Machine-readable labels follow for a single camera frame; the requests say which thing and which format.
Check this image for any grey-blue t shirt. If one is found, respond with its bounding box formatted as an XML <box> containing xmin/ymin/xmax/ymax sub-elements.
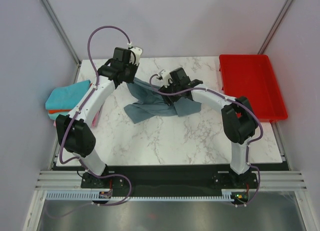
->
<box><xmin>124</xmin><ymin>78</ymin><xmax>202</xmax><ymax>124</ymax></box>

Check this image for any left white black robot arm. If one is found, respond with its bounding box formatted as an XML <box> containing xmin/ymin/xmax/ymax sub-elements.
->
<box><xmin>55</xmin><ymin>46</ymin><xmax>143</xmax><ymax>188</ymax></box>

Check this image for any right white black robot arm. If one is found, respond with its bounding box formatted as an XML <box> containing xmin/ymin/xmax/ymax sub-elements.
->
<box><xmin>157</xmin><ymin>67</ymin><xmax>260</xmax><ymax>188</ymax></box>

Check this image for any pink folded t shirt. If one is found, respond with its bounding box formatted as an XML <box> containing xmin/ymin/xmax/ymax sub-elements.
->
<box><xmin>53</xmin><ymin>107</ymin><xmax>102</xmax><ymax>127</ymax></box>

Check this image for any teal folded t shirt top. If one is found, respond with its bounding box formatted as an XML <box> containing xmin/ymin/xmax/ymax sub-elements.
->
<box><xmin>45</xmin><ymin>80</ymin><xmax>91</xmax><ymax>111</ymax></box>

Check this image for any red plastic bin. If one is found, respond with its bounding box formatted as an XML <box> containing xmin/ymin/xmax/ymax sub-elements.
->
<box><xmin>219</xmin><ymin>54</ymin><xmax>288</xmax><ymax>123</ymax></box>

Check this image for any orange folded t shirt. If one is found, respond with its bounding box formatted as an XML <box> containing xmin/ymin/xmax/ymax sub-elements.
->
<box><xmin>48</xmin><ymin>109</ymin><xmax>71</xmax><ymax>114</ymax></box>

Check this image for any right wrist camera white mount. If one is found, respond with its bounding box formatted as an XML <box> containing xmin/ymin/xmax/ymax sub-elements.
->
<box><xmin>156</xmin><ymin>69</ymin><xmax>173</xmax><ymax>88</ymax></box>

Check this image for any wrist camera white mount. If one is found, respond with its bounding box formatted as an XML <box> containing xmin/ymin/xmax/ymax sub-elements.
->
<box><xmin>156</xmin><ymin>69</ymin><xmax>173</xmax><ymax>88</ymax></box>
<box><xmin>127</xmin><ymin>43</ymin><xmax>143</xmax><ymax>66</ymax></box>

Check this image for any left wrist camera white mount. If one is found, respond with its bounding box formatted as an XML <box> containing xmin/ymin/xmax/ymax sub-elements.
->
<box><xmin>127</xmin><ymin>43</ymin><xmax>143</xmax><ymax>66</ymax></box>

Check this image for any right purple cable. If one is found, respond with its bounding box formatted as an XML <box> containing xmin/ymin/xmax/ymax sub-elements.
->
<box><xmin>149</xmin><ymin>73</ymin><xmax>265</xmax><ymax>207</ymax></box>

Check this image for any purple cable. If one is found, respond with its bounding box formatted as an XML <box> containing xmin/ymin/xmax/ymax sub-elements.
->
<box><xmin>57</xmin><ymin>25</ymin><xmax>133</xmax><ymax>207</ymax></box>
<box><xmin>149</xmin><ymin>73</ymin><xmax>265</xmax><ymax>207</ymax></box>

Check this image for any left aluminium corner post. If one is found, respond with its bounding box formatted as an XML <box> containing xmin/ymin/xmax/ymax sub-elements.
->
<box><xmin>39</xmin><ymin>0</ymin><xmax>81</xmax><ymax>66</ymax></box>

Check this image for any aluminium corner post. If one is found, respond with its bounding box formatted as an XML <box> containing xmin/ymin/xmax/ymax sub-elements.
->
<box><xmin>257</xmin><ymin>0</ymin><xmax>295</xmax><ymax>55</ymax></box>
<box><xmin>39</xmin><ymin>0</ymin><xmax>81</xmax><ymax>66</ymax></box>

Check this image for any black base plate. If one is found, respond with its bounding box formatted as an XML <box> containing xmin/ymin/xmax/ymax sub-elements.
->
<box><xmin>80</xmin><ymin>164</ymin><xmax>258</xmax><ymax>198</ymax></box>

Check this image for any right white cable duct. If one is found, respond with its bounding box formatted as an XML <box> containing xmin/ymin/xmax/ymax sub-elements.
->
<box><xmin>221</xmin><ymin>189</ymin><xmax>248</xmax><ymax>199</ymax></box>

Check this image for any white cable duct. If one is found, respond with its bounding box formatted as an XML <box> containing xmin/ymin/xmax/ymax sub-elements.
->
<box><xmin>221</xmin><ymin>189</ymin><xmax>248</xmax><ymax>199</ymax></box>
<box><xmin>46</xmin><ymin>190</ymin><xmax>113</xmax><ymax>201</ymax></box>

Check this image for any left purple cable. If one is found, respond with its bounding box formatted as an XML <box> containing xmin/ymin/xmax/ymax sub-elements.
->
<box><xmin>57</xmin><ymin>25</ymin><xmax>133</xmax><ymax>207</ymax></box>

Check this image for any left white cable duct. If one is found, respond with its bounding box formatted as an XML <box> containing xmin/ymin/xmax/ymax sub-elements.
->
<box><xmin>46</xmin><ymin>190</ymin><xmax>113</xmax><ymax>201</ymax></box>

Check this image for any right aluminium corner post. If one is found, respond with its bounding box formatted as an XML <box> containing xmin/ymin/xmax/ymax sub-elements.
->
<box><xmin>257</xmin><ymin>0</ymin><xmax>295</xmax><ymax>55</ymax></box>

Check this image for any aluminium rail frame front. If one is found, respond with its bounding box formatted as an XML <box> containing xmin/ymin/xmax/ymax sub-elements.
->
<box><xmin>23</xmin><ymin>164</ymin><xmax>320</xmax><ymax>231</ymax></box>

